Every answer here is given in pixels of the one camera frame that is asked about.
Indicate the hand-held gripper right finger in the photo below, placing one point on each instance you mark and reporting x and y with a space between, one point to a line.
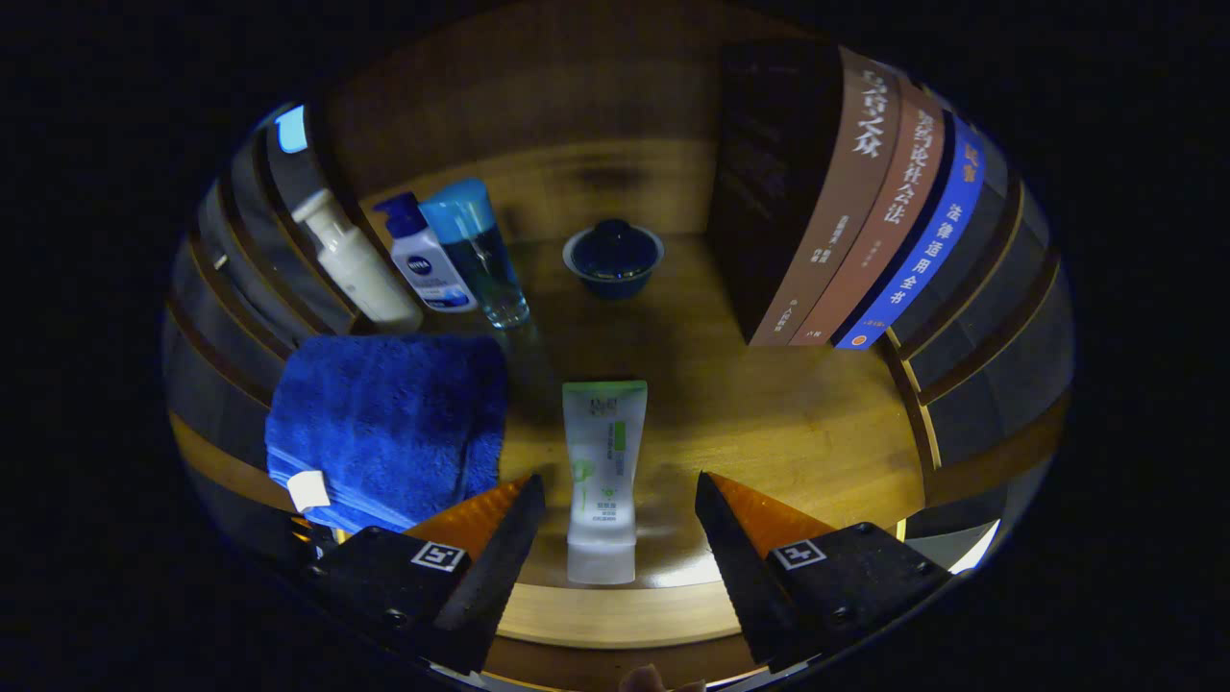
740 572

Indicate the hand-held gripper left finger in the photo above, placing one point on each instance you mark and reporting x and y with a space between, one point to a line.
495 577

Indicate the white tube green cap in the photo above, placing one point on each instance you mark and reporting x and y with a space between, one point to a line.
603 461

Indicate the wooden countertop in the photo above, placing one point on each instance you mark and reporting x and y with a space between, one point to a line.
769 432

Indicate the wooden cabinet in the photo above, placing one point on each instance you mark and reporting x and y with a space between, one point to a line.
577 96

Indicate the blue folded towel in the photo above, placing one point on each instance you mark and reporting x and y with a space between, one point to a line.
384 423

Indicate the white lotion bottle blue cap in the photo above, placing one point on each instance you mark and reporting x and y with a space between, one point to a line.
428 264

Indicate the clear bottle teal cap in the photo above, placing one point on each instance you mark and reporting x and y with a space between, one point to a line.
480 250

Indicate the white pump bottle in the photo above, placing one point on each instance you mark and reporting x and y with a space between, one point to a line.
360 269

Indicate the dark blue lidded teacup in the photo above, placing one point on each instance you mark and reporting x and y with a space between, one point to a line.
613 255

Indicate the reddish brown book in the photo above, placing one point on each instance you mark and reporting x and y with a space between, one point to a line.
889 231

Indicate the blue book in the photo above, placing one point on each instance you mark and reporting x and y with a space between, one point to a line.
927 250

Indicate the dark brown book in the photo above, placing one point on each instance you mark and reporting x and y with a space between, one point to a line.
836 192

